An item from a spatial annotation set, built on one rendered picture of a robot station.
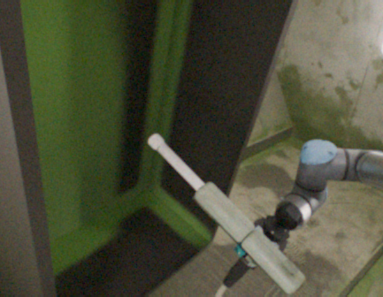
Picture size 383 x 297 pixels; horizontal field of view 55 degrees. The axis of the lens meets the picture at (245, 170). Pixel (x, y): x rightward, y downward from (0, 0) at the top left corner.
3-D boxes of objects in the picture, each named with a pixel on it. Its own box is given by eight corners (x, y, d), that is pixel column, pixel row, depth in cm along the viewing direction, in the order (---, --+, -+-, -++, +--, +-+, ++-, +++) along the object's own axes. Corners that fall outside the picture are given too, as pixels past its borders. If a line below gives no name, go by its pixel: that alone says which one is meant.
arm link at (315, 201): (304, 169, 110) (298, 195, 115) (284, 186, 101) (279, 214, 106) (333, 181, 106) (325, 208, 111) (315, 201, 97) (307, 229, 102)
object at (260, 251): (266, 311, 93) (312, 273, 77) (256, 324, 90) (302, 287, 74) (144, 181, 103) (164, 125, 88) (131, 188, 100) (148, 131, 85)
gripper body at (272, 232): (265, 261, 92) (288, 236, 101) (282, 245, 86) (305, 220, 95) (244, 239, 93) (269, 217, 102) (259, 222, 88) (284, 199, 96)
